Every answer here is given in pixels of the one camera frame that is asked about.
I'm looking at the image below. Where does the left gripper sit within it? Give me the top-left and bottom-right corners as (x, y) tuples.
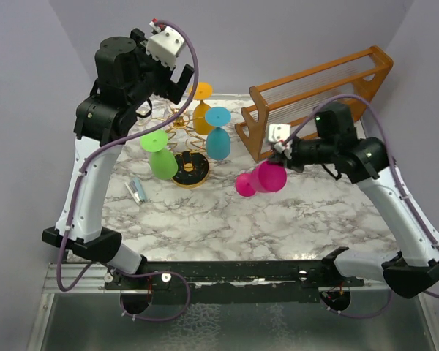
(127, 29), (192, 108)

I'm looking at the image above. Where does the orange plastic goblet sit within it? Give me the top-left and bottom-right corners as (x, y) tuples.
(192, 82), (213, 135)

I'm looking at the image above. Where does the gold wire wine glass rack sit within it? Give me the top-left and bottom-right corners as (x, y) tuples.
(165, 110), (210, 189)

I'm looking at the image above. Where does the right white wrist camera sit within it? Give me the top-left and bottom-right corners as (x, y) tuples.
(267, 124), (292, 159)

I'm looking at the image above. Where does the teal plastic goblet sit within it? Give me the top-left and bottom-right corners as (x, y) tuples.
(205, 107), (231, 160)

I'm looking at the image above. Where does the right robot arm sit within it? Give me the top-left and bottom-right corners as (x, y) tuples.
(267, 101), (439, 298)

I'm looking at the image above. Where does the light blue stapler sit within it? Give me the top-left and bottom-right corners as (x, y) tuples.
(125, 178), (147, 204)

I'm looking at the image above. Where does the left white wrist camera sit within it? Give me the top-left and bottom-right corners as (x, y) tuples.
(146, 18), (185, 71)

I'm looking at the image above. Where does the pink plastic goblet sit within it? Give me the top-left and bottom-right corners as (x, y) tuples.
(235, 162), (288, 197)

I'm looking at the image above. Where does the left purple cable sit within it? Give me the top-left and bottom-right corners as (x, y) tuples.
(55, 19), (200, 322)

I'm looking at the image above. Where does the wooden rack with clear rods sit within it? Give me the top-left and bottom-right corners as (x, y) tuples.
(235, 45), (394, 162)

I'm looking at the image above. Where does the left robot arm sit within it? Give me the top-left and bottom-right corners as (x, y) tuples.
(42, 24), (195, 289)

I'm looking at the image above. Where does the black base frame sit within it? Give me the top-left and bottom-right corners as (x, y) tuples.
(105, 249), (364, 305)

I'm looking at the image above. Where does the green plastic goblet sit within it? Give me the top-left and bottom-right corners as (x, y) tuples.
(140, 129), (178, 180)

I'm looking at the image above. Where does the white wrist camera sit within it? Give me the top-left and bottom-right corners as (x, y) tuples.
(267, 124), (292, 159)
(146, 18), (185, 71)

